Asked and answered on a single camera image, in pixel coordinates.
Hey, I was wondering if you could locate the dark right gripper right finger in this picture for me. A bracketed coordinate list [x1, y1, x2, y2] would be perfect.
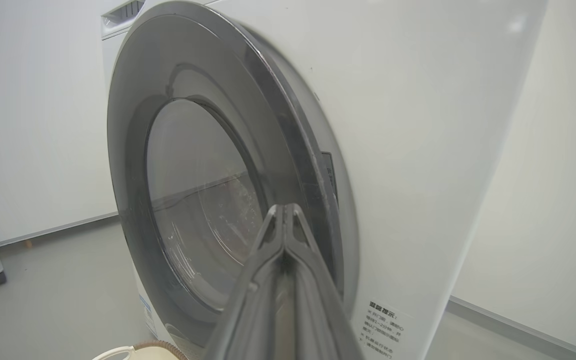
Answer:
[283, 202, 364, 360]

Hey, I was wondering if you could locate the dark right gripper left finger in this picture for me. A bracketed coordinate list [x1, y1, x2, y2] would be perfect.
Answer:
[203, 203, 287, 360]

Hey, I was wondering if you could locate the round dark glass washer door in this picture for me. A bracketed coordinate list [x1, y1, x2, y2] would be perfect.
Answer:
[107, 0, 347, 349]

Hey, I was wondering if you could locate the cream perforated laundry basket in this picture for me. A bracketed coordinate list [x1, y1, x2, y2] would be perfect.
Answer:
[91, 340, 190, 360]

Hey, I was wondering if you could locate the white front-load washing machine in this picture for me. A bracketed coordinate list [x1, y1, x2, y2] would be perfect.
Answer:
[100, 0, 550, 360]

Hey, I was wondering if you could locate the black text warning sticker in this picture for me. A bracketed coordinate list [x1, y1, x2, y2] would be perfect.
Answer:
[357, 299, 412, 359]

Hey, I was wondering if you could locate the blue energy label sticker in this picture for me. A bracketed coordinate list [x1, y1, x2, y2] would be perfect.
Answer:
[138, 294, 160, 342]

